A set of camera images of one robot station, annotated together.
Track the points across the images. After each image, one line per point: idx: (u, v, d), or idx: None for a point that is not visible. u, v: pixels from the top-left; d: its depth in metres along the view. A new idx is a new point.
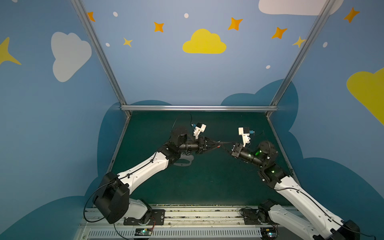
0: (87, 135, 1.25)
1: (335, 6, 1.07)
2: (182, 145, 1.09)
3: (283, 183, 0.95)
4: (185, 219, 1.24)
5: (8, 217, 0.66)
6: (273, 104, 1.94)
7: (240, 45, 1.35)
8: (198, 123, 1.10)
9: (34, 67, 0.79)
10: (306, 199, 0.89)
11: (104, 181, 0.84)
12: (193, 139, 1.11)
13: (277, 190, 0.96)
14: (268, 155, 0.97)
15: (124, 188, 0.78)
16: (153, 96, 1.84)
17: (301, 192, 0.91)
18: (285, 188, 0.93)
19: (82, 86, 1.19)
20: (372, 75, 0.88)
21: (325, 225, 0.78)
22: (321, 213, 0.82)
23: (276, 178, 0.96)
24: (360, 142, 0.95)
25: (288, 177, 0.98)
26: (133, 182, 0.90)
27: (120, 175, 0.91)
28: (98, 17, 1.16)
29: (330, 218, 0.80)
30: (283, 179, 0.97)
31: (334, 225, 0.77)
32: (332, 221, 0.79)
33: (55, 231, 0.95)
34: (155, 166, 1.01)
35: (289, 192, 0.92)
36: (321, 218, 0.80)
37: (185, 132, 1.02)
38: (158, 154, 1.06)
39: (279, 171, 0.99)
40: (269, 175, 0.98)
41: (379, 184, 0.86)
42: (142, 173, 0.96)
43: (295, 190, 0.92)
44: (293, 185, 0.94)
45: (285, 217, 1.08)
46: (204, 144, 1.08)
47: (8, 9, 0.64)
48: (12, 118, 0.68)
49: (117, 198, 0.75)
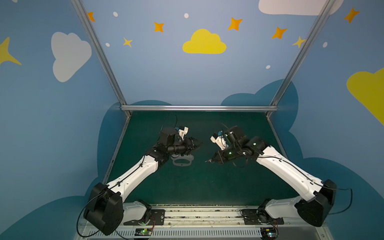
0: (87, 135, 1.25)
1: (335, 6, 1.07)
2: (171, 146, 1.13)
3: (266, 153, 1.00)
4: (185, 219, 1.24)
5: (8, 217, 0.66)
6: (273, 104, 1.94)
7: (240, 45, 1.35)
8: (180, 126, 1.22)
9: (35, 67, 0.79)
10: (289, 166, 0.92)
11: (93, 193, 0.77)
12: (180, 141, 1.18)
13: (262, 161, 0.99)
14: (230, 131, 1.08)
15: (116, 197, 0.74)
16: (154, 96, 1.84)
17: (283, 161, 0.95)
18: (266, 158, 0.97)
19: (82, 86, 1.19)
20: (371, 75, 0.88)
21: (308, 189, 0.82)
22: (303, 179, 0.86)
23: (257, 148, 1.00)
24: (360, 142, 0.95)
25: (270, 148, 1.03)
26: (125, 189, 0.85)
27: (109, 185, 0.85)
28: (98, 17, 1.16)
29: (312, 181, 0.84)
30: (265, 150, 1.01)
31: (316, 187, 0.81)
32: (313, 184, 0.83)
33: (55, 231, 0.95)
34: (145, 170, 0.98)
35: (273, 162, 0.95)
36: (304, 183, 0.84)
37: (174, 132, 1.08)
38: (147, 158, 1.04)
39: (260, 142, 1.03)
40: (251, 148, 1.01)
41: (379, 184, 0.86)
42: (132, 179, 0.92)
43: (278, 159, 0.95)
44: (275, 154, 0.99)
45: (275, 202, 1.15)
46: (191, 143, 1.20)
47: (8, 9, 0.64)
48: (12, 118, 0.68)
49: (110, 209, 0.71)
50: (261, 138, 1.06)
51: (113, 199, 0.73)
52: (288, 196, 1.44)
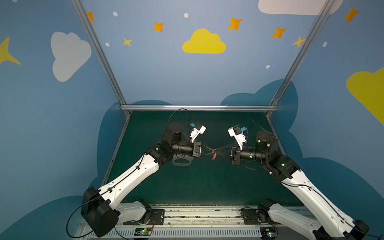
0: (87, 135, 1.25)
1: (335, 6, 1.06)
2: (176, 146, 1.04)
3: (295, 179, 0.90)
4: (185, 219, 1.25)
5: (9, 217, 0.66)
6: (273, 104, 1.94)
7: (240, 46, 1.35)
8: (197, 125, 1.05)
9: (35, 67, 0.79)
10: (318, 197, 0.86)
11: (85, 197, 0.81)
12: (187, 142, 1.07)
13: (287, 184, 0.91)
14: (268, 143, 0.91)
15: (105, 206, 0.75)
16: (153, 96, 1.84)
17: (313, 190, 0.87)
18: (297, 185, 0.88)
19: (82, 86, 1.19)
20: (372, 75, 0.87)
21: (337, 227, 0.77)
22: (334, 215, 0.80)
23: (286, 171, 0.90)
24: (361, 142, 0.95)
25: (300, 172, 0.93)
26: (116, 197, 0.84)
27: (101, 190, 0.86)
28: (98, 17, 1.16)
29: (343, 219, 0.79)
30: (293, 174, 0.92)
31: (347, 228, 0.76)
32: (344, 223, 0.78)
33: (55, 231, 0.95)
34: (142, 172, 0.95)
35: (301, 189, 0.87)
36: (335, 220, 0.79)
37: (180, 130, 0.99)
38: (146, 159, 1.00)
39: (289, 163, 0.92)
40: (279, 168, 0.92)
41: (378, 184, 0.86)
42: (126, 184, 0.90)
43: (307, 188, 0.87)
44: (304, 181, 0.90)
45: (285, 216, 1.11)
46: (197, 152, 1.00)
47: (8, 9, 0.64)
48: (12, 118, 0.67)
49: (99, 217, 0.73)
50: (292, 159, 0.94)
51: (101, 208, 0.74)
52: (288, 196, 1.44)
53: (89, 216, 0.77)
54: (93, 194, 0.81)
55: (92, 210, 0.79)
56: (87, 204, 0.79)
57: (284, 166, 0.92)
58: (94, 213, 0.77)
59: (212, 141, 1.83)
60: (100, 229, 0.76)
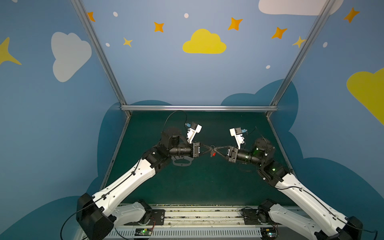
0: (86, 135, 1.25)
1: (335, 6, 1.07)
2: (174, 149, 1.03)
3: (285, 181, 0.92)
4: (185, 219, 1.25)
5: (9, 217, 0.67)
6: (273, 104, 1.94)
7: (240, 45, 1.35)
8: (193, 124, 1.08)
9: (35, 67, 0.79)
10: (309, 197, 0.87)
11: (79, 204, 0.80)
12: (186, 143, 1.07)
13: (279, 189, 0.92)
14: (265, 152, 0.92)
15: (99, 213, 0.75)
16: (153, 96, 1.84)
17: (303, 191, 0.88)
18: (288, 187, 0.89)
19: (81, 86, 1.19)
20: (372, 74, 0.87)
21: (330, 224, 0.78)
22: (325, 212, 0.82)
23: (277, 176, 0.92)
24: (360, 142, 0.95)
25: (290, 175, 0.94)
26: (110, 203, 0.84)
27: (95, 197, 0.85)
28: (98, 17, 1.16)
29: (334, 216, 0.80)
30: (284, 177, 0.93)
31: (339, 224, 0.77)
32: (336, 219, 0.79)
33: (54, 230, 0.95)
34: (137, 178, 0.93)
35: (292, 191, 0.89)
36: (326, 217, 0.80)
37: (178, 134, 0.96)
38: (142, 164, 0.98)
39: (279, 168, 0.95)
40: (270, 173, 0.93)
41: (379, 184, 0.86)
42: (121, 190, 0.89)
43: (298, 189, 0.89)
44: (295, 183, 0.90)
45: (285, 217, 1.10)
46: (196, 152, 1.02)
47: (9, 9, 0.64)
48: (12, 118, 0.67)
49: (92, 224, 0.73)
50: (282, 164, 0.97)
51: (94, 216, 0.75)
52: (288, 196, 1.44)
53: (83, 221, 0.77)
54: (87, 201, 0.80)
55: (86, 216, 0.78)
56: (81, 210, 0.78)
57: (274, 170, 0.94)
58: (88, 219, 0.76)
59: (212, 141, 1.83)
60: (94, 235, 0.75)
